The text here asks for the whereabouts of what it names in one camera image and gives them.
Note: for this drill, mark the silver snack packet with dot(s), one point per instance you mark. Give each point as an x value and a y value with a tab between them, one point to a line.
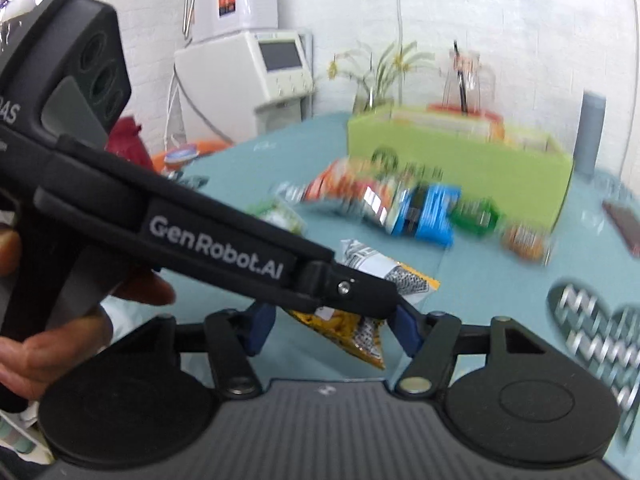
377	202

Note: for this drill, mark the red cloth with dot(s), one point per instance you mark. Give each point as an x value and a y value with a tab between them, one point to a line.
130	142

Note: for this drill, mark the green and white snack packet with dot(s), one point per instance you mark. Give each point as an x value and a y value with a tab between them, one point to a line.
277	215

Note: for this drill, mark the person's left hand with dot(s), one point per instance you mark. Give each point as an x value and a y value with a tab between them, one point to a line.
55	355

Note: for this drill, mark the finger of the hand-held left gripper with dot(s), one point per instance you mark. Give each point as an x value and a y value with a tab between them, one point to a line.
360	295

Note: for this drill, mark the small yellow stick snack packet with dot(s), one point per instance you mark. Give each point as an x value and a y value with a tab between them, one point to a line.
345	327

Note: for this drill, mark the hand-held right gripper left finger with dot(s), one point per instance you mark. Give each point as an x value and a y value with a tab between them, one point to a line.
260	330

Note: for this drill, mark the small green snack packet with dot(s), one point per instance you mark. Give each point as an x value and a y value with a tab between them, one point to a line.
475	217

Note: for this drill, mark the grey cylinder speaker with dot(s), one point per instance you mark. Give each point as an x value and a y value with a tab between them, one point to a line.
591	135

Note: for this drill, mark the white machine with screen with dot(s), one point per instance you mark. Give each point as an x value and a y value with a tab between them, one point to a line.
225	90

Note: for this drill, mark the clear glass jar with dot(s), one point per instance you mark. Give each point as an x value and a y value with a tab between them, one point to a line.
467	75

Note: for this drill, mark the green cardboard box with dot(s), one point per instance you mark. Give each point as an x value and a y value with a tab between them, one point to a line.
465	170

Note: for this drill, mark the small orange snack packet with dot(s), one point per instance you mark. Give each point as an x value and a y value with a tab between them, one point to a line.
525	242

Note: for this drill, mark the teal tablecloth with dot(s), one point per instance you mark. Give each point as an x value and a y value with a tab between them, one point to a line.
500	300

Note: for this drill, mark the green potted plant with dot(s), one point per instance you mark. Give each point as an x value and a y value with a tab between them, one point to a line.
380	75

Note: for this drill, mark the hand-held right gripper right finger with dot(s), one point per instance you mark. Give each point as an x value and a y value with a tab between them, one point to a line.
407	332

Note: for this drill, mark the blue cookie packet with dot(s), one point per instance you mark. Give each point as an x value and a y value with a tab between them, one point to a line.
427	215

